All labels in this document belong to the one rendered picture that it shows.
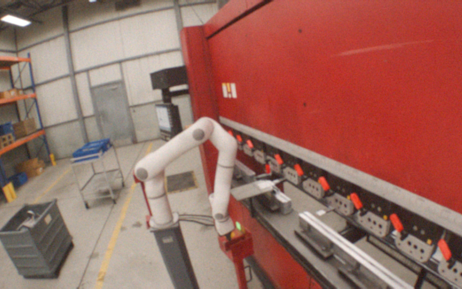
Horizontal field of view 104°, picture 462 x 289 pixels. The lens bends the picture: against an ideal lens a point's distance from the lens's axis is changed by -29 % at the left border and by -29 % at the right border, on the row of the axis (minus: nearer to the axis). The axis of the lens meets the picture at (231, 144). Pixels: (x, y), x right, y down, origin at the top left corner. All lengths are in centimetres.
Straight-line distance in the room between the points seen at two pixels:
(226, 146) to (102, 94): 785
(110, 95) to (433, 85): 864
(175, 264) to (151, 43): 766
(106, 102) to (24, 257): 659
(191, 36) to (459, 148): 221
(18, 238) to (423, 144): 335
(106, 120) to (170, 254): 762
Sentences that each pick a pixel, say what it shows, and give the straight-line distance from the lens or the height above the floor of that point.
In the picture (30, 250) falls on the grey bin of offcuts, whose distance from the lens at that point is 321.
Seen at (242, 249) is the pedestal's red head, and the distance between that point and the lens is 166.
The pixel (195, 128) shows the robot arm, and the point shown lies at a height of 157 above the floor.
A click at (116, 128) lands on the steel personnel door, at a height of 64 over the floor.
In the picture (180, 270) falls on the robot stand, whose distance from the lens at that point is 177.
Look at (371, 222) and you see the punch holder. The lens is 103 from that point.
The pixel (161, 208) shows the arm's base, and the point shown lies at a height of 112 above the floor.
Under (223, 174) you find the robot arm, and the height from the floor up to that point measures 129.
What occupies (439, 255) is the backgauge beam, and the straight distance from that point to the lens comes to 131.
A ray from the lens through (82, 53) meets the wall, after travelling 927.
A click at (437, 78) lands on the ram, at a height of 175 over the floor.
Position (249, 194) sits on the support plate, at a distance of 172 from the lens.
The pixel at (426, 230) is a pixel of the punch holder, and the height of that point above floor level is 130.
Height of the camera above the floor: 181
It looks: 16 degrees down
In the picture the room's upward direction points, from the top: 9 degrees counter-clockwise
